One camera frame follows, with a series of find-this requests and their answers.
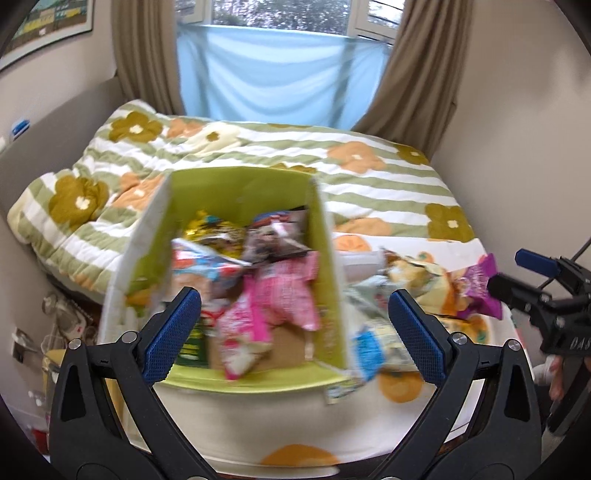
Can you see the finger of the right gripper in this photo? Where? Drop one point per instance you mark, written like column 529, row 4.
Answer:
column 537, row 263

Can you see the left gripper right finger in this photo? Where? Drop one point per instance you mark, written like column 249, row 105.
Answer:
column 483, row 420

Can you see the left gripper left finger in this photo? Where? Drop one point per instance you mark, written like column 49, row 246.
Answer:
column 107, row 421

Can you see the purple snack bag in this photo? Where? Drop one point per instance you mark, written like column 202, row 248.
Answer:
column 471, row 288

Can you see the pink white snack bag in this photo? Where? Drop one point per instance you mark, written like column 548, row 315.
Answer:
column 243, row 336

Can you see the person hand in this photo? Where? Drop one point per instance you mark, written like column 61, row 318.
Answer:
column 556, row 391

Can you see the orange cream snack bag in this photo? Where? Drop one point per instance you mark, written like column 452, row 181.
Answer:
column 437, row 290

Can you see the green cardboard box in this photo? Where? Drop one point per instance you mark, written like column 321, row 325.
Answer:
column 237, row 194

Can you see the white fruit print cloth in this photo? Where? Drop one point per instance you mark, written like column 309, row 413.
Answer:
column 256, row 427

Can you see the red white blue snack bag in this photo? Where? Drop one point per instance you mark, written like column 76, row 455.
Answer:
column 202, row 268

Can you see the right brown curtain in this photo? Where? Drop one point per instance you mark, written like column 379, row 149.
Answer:
column 417, row 96

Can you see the brown curtain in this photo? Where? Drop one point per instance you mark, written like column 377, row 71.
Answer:
column 417, row 96
column 144, row 43

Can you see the green striped flower quilt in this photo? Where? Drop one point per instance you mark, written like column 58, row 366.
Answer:
column 79, row 219

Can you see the pink checkered snack bag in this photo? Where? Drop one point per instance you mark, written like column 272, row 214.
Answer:
column 283, row 290

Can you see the gold foil snack bag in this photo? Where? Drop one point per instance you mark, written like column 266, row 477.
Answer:
column 221, row 235

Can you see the dark photo snack bag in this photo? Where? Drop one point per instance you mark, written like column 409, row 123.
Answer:
column 276, row 235

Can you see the window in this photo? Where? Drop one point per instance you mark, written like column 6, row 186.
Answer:
column 376, row 19

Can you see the grey headboard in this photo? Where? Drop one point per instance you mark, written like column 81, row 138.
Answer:
column 56, row 141

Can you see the light blue curtain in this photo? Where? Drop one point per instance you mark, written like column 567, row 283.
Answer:
column 233, row 73

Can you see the left brown curtain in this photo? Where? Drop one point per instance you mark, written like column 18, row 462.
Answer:
column 144, row 43

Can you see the framed wall picture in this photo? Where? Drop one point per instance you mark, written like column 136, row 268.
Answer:
column 47, row 23

